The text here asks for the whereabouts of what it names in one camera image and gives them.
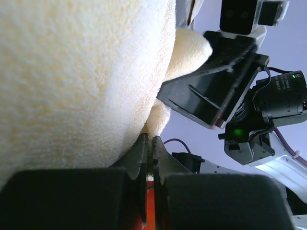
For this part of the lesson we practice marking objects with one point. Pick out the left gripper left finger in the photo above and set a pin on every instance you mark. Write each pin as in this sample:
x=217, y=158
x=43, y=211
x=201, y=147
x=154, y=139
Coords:
x=112, y=198

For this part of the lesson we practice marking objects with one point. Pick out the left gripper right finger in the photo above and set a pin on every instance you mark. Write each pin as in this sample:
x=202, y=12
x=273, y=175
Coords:
x=195, y=201

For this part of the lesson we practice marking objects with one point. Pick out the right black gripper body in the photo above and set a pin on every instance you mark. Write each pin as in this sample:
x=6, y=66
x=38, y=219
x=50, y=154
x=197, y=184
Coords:
x=240, y=105

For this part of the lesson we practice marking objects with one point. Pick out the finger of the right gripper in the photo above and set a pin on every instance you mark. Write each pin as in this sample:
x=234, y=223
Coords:
x=227, y=52
x=202, y=96

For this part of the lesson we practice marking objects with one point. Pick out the yellow cream towel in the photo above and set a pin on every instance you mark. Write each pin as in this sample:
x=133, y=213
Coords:
x=79, y=78

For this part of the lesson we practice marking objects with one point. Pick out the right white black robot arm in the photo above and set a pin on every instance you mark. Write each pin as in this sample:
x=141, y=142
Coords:
x=279, y=99

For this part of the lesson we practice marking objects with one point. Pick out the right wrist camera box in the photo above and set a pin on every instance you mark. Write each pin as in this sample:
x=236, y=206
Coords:
x=251, y=17

